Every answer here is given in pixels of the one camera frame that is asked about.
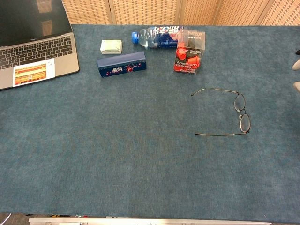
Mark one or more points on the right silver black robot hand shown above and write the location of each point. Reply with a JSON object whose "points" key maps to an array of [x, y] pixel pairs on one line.
{"points": [[296, 65]]}

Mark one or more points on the thin wire-frame eyeglasses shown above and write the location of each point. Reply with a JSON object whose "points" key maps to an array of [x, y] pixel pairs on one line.
{"points": [[239, 102]]}

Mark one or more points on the clear box of coffee capsules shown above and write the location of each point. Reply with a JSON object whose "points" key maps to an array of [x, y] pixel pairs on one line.
{"points": [[188, 58]]}

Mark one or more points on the clear bottle with blue label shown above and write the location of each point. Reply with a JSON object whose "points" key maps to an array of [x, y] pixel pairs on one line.
{"points": [[157, 37]]}

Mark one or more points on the woven rattan folding screen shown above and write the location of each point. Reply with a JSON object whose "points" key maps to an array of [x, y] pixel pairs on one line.
{"points": [[145, 11]]}

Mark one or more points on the long dark blue box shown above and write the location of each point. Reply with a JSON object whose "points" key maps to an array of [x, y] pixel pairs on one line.
{"points": [[122, 64]]}

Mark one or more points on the small pale green box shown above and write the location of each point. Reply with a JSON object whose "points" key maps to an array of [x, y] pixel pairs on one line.
{"points": [[111, 46]]}

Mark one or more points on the grey open laptop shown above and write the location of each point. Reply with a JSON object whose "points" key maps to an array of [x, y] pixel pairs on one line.
{"points": [[35, 47]]}

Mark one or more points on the postcard with red palace picture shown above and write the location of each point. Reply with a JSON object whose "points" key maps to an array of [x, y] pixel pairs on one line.
{"points": [[32, 73]]}

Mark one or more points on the aluminium profile rail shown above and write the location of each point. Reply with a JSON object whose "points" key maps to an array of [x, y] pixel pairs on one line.
{"points": [[150, 221]]}

